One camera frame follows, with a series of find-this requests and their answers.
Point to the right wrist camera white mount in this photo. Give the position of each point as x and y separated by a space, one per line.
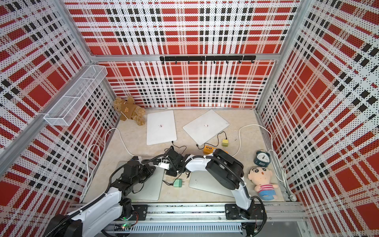
164 165

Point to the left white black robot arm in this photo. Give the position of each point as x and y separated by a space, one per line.
111 205

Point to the cartoon boy plush doll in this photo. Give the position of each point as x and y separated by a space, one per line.
261 178

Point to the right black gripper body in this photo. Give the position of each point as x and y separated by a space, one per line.
172 170

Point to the yellow charger adapter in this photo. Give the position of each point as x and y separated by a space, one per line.
225 143

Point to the black hook rail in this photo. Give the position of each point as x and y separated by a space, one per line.
237 58

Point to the white laptop back right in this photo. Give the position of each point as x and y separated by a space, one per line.
205 127

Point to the green charger adapter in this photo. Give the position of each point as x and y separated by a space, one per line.
178 183

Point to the orange power strip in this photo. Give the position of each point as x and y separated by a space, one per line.
208 149

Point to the white laptop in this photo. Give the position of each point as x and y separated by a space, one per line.
161 128
205 127

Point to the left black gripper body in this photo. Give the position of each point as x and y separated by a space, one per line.
143 174

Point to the white laptop back left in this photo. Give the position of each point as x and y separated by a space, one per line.
161 128

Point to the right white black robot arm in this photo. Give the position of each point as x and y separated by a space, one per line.
228 172

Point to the silver laptop front left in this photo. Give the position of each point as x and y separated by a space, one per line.
150 190

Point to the brown teddy bear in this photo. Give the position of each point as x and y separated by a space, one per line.
129 110

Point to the silver apple laptop front right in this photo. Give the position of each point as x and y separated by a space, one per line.
204 181

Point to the white wire mesh shelf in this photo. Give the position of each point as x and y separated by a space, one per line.
66 109

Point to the teal alarm clock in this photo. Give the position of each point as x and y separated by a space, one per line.
262 159

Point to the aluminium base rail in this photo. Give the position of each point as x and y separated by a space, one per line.
272 219

